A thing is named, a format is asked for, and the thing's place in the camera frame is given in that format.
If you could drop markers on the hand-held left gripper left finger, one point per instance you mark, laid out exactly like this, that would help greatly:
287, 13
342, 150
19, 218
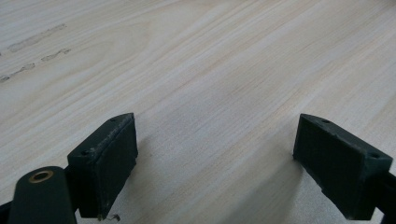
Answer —
102, 165

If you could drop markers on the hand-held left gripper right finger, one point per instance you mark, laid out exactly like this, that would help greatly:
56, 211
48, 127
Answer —
339, 165

